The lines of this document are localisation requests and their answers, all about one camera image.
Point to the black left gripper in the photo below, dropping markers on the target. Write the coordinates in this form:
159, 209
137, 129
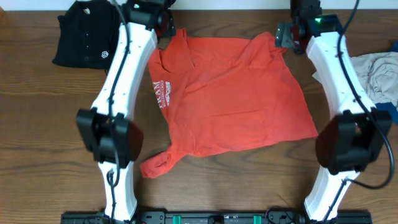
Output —
168, 26

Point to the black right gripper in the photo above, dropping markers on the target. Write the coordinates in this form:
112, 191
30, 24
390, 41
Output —
297, 48

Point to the orange red t-shirt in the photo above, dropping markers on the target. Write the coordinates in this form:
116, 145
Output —
224, 94

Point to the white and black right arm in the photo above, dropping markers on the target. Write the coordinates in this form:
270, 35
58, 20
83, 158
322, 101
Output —
357, 130

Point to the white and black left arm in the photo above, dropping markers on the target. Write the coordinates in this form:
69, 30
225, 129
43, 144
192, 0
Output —
107, 128

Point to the folded black shirt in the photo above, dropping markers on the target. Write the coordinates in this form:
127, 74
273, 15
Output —
89, 33

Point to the beige crumpled shirt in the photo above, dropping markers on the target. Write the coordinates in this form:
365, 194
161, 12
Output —
377, 74

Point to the blue cloth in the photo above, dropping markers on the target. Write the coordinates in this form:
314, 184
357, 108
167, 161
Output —
389, 106

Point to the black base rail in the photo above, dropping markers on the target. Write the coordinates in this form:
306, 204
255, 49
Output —
275, 215

